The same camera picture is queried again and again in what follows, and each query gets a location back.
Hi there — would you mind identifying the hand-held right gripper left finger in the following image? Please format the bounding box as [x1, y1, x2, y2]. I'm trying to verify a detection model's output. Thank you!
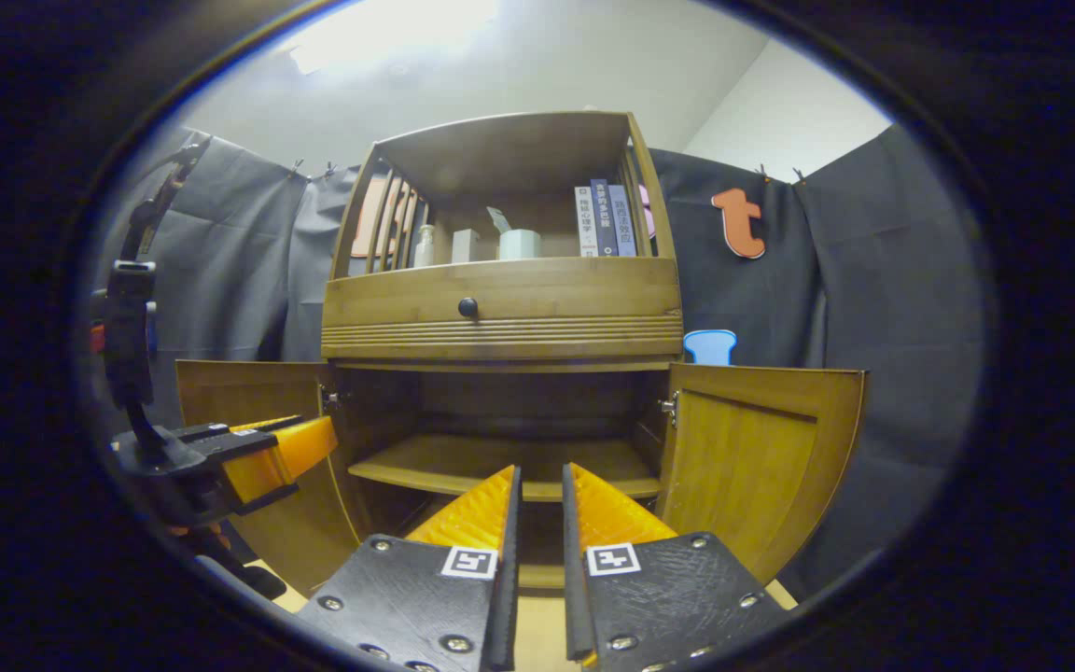
[298, 464, 523, 672]

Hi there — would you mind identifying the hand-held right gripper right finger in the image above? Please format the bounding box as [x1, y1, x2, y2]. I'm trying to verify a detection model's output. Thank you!
[563, 462, 790, 672]

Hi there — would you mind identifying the wooden cabinet door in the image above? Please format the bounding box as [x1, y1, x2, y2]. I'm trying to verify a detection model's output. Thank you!
[654, 362, 868, 586]
[175, 359, 363, 598]

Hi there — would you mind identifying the wooden double-door shoe cabinet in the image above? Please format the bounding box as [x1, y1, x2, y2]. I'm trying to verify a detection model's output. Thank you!
[175, 110, 868, 594]

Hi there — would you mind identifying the wooden inner shelf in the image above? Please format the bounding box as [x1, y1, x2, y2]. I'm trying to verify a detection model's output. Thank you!
[348, 434, 664, 502]

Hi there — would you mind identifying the light blue book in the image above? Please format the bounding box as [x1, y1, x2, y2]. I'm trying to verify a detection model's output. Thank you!
[608, 184, 638, 258]

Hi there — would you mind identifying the black backdrop cloth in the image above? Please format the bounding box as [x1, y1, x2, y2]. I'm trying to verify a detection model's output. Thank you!
[90, 121, 996, 603]

